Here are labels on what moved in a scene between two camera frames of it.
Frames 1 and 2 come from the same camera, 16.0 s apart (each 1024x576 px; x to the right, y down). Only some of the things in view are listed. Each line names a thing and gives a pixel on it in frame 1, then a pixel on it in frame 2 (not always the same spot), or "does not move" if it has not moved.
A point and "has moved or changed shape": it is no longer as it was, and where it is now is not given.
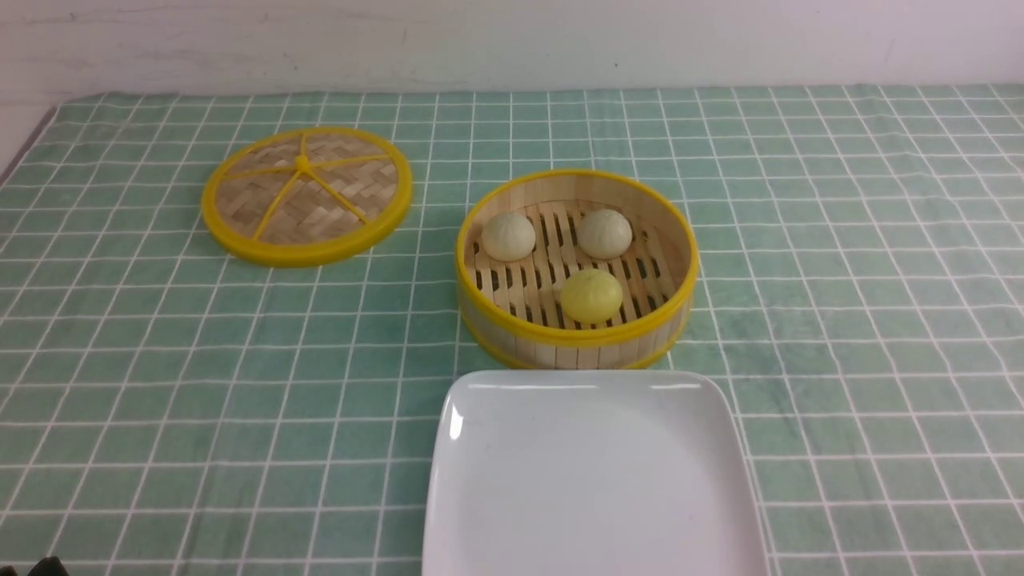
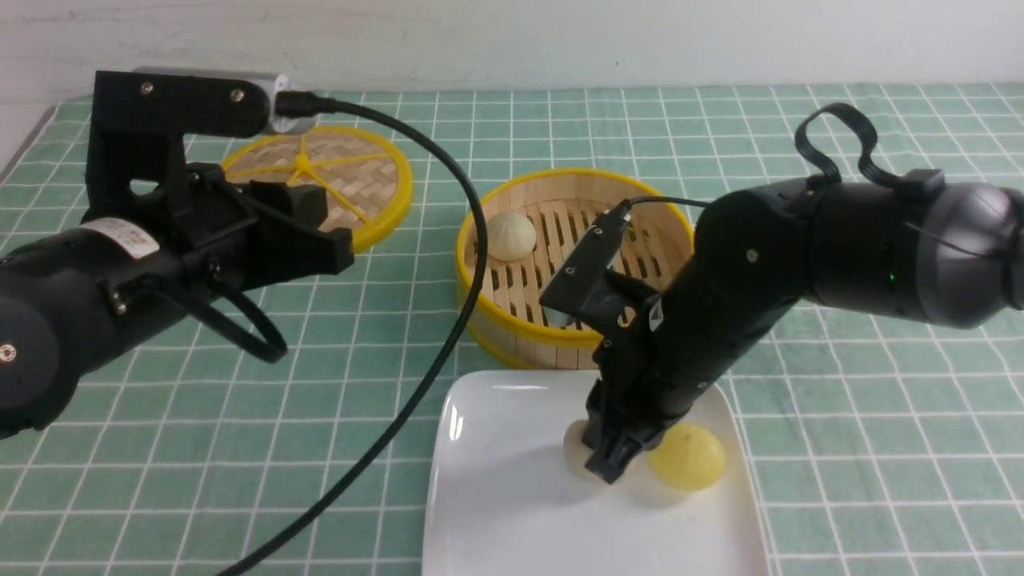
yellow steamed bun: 591,296 has moved or changed shape
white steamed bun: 508,237 does not move
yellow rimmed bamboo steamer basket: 514,310 does not move
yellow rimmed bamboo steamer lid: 307,196 does not move
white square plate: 589,473 does not move
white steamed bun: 605,234 has moved or changed shape
